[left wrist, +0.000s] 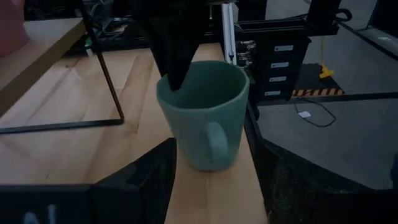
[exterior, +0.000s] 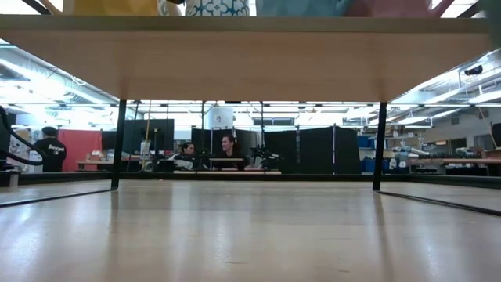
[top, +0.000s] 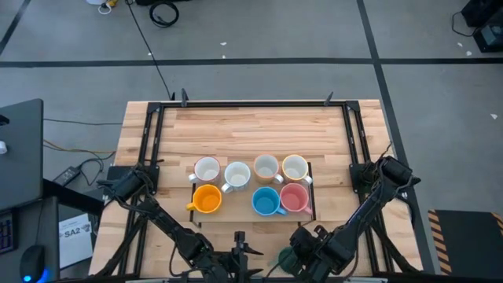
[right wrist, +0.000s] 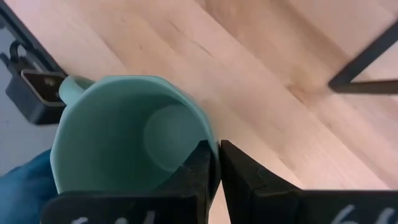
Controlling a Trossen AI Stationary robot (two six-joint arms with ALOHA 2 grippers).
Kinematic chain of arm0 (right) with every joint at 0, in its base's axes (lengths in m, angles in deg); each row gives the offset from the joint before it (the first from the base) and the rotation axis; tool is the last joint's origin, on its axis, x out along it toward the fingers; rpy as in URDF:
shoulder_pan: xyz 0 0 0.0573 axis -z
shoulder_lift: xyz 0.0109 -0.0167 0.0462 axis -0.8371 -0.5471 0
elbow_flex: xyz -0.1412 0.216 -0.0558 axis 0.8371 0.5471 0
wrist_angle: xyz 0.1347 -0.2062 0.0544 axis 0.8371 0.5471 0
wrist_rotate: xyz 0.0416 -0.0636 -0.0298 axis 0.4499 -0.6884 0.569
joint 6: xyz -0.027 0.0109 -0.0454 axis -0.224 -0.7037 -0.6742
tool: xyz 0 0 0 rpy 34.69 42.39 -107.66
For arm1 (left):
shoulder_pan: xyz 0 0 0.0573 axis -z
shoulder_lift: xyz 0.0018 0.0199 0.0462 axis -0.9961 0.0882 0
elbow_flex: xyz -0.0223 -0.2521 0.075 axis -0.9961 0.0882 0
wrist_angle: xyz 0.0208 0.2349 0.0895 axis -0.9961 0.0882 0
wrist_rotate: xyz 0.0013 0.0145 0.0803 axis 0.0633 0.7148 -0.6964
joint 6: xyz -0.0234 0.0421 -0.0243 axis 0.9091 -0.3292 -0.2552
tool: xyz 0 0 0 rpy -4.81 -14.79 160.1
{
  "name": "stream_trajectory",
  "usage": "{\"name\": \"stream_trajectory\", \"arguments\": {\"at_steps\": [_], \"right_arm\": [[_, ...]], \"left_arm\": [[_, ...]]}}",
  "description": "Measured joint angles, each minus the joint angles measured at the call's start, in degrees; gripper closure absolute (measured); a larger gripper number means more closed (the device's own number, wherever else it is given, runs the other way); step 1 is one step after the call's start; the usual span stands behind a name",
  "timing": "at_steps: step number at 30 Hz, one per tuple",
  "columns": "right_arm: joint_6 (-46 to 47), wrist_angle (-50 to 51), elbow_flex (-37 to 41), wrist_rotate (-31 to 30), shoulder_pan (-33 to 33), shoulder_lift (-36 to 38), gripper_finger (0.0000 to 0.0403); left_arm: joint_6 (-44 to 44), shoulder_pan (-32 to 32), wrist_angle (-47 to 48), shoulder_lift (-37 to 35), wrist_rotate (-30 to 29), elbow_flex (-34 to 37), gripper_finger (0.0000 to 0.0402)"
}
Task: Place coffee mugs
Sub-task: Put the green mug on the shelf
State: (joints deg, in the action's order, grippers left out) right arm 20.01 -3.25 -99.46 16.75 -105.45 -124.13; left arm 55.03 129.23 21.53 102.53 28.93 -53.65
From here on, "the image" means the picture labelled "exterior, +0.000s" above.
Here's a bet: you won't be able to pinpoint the white mug with blue pattern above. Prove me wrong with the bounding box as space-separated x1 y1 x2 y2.
185 0 251 17

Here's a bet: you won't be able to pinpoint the plain blue mug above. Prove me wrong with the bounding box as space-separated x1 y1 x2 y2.
256 0 355 18

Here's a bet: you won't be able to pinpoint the white mug with reddish rim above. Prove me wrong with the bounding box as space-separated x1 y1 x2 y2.
157 0 185 16

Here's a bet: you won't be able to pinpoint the yellow mug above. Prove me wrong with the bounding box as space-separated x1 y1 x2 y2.
38 0 160 16

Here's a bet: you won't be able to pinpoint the pink mug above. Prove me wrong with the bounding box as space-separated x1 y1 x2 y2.
344 0 458 18

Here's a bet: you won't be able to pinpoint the green mug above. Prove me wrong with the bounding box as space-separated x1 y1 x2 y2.
480 0 501 51

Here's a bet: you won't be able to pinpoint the person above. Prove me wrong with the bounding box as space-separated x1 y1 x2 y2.
33 125 67 172
171 141 197 170
213 134 248 170

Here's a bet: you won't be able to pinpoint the background robot table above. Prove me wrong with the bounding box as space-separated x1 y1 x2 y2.
173 168 283 175

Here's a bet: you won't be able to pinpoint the black folding partition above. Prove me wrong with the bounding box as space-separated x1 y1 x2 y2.
264 125 362 175

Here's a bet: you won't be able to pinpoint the wooden shelf riser black legs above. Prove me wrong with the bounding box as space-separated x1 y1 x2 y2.
0 14 501 219

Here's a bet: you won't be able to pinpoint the blue storage bin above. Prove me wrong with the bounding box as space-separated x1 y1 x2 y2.
357 135 383 150
360 157 381 173

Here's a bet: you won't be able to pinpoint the wooden background table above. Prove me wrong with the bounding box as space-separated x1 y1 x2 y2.
76 158 142 165

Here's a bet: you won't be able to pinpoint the long wooden workbench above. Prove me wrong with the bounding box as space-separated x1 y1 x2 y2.
406 157 501 166

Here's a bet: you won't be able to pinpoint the colourful printed poster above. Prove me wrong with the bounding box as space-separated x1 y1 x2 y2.
8 127 38 169

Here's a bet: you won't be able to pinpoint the black ceiling device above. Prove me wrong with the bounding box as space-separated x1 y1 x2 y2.
463 64 485 77

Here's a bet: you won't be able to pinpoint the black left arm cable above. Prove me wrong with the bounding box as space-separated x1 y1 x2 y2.
0 105 47 168

